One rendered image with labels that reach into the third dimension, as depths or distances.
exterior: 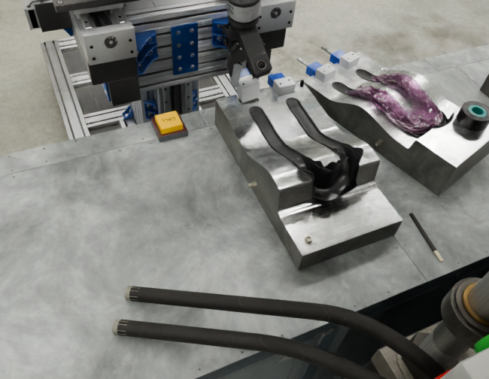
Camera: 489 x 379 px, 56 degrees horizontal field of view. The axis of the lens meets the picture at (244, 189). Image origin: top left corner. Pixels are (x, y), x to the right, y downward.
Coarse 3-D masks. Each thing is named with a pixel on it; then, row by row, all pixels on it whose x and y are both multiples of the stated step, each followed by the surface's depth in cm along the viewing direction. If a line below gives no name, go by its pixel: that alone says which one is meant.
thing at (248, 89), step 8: (240, 72) 121; (248, 72) 121; (240, 80) 118; (248, 80) 118; (256, 80) 118; (240, 88) 118; (248, 88) 117; (256, 88) 118; (240, 96) 121; (248, 96) 120; (256, 96) 121
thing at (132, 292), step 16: (128, 288) 92; (144, 288) 92; (160, 304) 91; (176, 304) 89; (192, 304) 88; (208, 304) 87; (224, 304) 86; (240, 304) 86; (256, 304) 85; (272, 304) 84; (288, 304) 84; (304, 304) 84
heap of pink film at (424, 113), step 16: (384, 80) 131; (400, 80) 129; (368, 96) 124; (384, 96) 122; (416, 96) 126; (384, 112) 122; (400, 112) 122; (416, 112) 124; (432, 112) 123; (416, 128) 120
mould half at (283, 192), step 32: (288, 96) 125; (224, 128) 121; (256, 128) 116; (288, 128) 117; (320, 128) 118; (256, 160) 107; (288, 160) 104; (320, 160) 104; (256, 192) 112; (288, 192) 99; (352, 192) 108; (288, 224) 101; (320, 224) 102; (352, 224) 102; (384, 224) 103; (320, 256) 100
